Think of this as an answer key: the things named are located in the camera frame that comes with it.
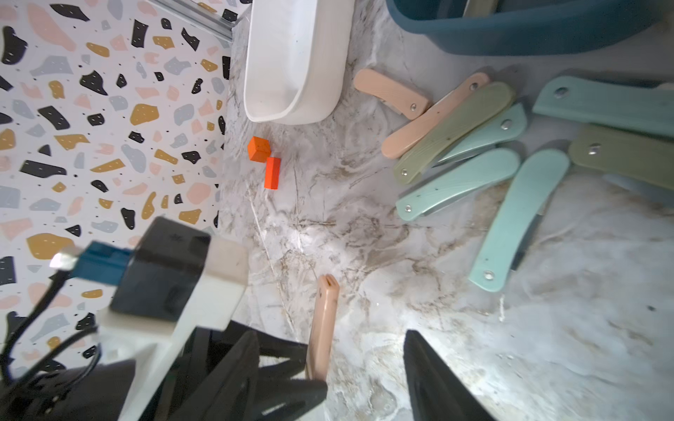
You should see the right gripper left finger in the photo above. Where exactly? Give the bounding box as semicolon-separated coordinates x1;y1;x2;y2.
168;332;260;420

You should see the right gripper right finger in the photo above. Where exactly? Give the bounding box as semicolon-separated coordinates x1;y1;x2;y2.
404;330;494;421

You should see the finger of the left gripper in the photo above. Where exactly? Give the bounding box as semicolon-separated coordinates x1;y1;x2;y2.
173;321;328;420

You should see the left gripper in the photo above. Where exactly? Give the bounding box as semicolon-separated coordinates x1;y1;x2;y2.
1;360;135;420

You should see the pink knife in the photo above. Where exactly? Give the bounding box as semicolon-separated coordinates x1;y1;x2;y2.
306;274;340;382
353;68;431;120
381;72;491;160

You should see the mint knife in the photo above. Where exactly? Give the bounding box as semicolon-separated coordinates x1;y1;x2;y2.
396;148;521;222
533;75;673;138
468;149;570;292
433;103;528;167

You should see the olive knife top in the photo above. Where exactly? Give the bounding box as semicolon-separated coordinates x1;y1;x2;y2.
392;82;515;185

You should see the olive knife pair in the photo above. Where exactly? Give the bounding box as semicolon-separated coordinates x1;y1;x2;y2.
463;0;500;19

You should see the white storage box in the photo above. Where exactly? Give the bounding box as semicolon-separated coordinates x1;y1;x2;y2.
243;0;355;126

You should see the dark teal storage box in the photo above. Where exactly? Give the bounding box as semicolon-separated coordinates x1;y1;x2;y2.
387;0;673;56

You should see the orange block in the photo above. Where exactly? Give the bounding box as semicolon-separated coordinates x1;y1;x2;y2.
264;157;281;191

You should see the orange cube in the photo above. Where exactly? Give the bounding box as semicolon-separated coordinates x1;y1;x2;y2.
247;136;271;163

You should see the pink knife beside olive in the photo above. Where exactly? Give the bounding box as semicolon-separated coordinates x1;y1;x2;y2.
381;72;491;160

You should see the pink knife top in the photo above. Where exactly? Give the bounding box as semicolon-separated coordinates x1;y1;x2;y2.
353;68;431;120

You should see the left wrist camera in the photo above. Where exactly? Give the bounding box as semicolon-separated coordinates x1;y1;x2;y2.
50;217;249;420

